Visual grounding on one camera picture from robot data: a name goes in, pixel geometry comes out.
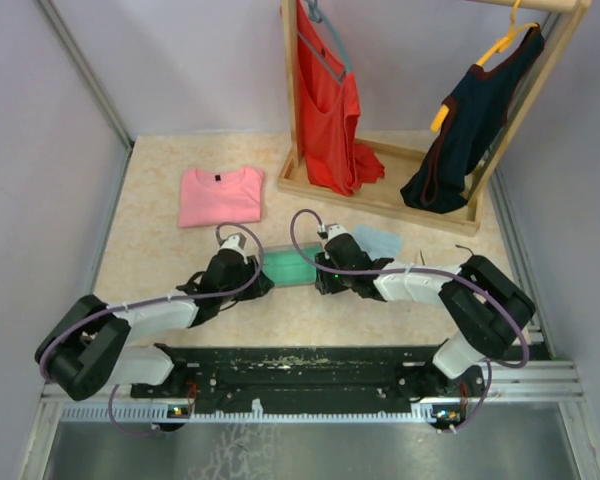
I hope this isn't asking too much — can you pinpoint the light blue cleaning cloth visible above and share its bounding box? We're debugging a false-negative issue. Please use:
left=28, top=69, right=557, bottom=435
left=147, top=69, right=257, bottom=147
left=353, top=225, right=403, bottom=260

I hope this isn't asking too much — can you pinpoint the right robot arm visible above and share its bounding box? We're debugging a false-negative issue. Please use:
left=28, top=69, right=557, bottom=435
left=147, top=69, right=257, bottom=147
left=312, top=233, right=536, bottom=399

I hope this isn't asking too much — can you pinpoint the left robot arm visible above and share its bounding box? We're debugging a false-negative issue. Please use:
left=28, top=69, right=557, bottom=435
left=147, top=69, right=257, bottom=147
left=34, top=246, right=275, bottom=401

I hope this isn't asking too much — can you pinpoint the wooden clothes rack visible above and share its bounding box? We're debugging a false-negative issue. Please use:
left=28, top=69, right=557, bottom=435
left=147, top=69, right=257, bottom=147
left=277, top=1, right=591, bottom=237

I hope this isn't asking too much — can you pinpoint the pink folded t-shirt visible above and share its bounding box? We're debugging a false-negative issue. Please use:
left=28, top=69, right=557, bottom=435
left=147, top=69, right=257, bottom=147
left=178, top=167, right=265, bottom=228

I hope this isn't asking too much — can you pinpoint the red t-shirt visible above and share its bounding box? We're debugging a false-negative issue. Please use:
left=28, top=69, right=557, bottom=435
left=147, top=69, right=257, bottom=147
left=296, top=1, right=385, bottom=197

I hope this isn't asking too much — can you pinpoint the navy tank top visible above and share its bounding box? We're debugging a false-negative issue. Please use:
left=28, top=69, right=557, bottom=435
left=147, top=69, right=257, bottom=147
left=400, top=24, right=545, bottom=214

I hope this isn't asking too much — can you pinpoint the grey-blue hanger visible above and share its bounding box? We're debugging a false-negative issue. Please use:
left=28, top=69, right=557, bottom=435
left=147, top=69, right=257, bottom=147
left=294, top=0, right=356, bottom=86

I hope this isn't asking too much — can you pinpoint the yellow hanger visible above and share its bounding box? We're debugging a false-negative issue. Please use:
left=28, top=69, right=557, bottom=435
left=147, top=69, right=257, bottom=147
left=430, top=0, right=538, bottom=132

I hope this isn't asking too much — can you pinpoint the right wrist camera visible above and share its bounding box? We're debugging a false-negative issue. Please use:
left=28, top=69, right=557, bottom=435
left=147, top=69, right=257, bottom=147
left=318, top=224, right=353, bottom=248

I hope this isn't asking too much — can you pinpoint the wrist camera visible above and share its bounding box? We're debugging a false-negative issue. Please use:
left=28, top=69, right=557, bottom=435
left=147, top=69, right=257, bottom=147
left=318, top=224, right=353, bottom=248
left=219, top=233, right=246, bottom=259

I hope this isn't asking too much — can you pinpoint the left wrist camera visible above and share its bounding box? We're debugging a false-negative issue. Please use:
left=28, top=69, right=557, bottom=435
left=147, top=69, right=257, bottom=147
left=219, top=233, right=246, bottom=259

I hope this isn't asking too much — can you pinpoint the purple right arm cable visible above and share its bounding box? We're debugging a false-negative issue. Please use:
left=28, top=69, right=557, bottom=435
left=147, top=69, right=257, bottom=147
left=289, top=209, right=531, bottom=434

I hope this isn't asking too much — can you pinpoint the aluminium frame post left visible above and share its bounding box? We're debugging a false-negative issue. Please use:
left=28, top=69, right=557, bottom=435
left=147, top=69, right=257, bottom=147
left=33, top=0, right=135, bottom=150

